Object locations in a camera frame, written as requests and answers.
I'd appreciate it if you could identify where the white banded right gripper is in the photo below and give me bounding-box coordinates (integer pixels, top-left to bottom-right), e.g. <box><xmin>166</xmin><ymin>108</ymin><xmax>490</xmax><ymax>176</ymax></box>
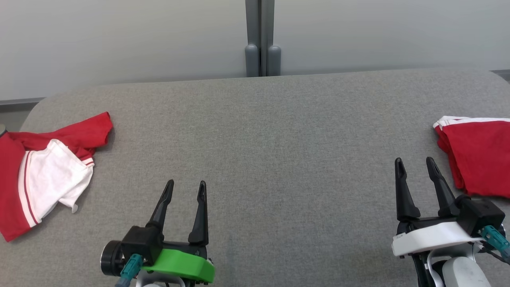
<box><xmin>392</xmin><ymin>157</ymin><xmax>483</xmax><ymax>259</ymax></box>

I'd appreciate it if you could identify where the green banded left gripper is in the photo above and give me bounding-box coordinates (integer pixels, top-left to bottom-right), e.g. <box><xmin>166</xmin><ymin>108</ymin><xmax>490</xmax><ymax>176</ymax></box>
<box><xmin>100</xmin><ymin>179</ymin><xmax>216</xmax><ymax>285</ymax></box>

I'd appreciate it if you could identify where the red jersey with white hem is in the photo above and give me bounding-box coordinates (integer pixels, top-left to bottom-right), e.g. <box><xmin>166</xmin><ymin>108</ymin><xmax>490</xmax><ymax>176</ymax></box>
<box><xmin>433</xmin><ymin>116</ymin><xmax>510</xmax><ymax>199</ymax></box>

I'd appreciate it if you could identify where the red jersey with white sleeves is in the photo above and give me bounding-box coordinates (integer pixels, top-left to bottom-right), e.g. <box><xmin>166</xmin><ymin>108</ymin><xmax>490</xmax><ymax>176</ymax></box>
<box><xmin>0</xmin><ymin>112</ymin><xmax>114</xmax><ymax>242</ymax></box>

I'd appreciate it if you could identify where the teal plug left camera cable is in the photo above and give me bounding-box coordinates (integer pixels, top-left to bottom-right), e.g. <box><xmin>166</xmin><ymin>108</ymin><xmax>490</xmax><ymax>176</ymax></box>
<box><xmin>115</xmin><ymin>254</ymin><xmax>144</xmax><ymax>287</ymax></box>

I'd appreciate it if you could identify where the teal plug camera cable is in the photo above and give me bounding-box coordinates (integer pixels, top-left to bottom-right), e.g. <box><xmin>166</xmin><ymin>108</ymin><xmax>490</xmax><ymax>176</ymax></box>
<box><xmin>479</xmin><ymin>225</ymin><xmax>510</xmax><ymax>264</ymax></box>
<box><xmin>115</xmin><ymin>254</ymin><xmax>144</xmax><ymax>287</ymax></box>

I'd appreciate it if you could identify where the teal plug right camera cable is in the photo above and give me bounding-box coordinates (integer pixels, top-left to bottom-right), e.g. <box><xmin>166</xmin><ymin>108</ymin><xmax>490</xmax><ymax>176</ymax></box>
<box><xmin>479</xmin><ymin>225</ymin><xmax>510</xmax><ymax>264</ymax></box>

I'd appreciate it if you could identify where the grey partition frame post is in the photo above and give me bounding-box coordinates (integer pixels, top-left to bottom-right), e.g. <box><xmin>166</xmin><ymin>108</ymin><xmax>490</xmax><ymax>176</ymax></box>
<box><xmin>244</xmin><ymin>0</ymin><xmax>282</xmax><ymax>77</ymax></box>

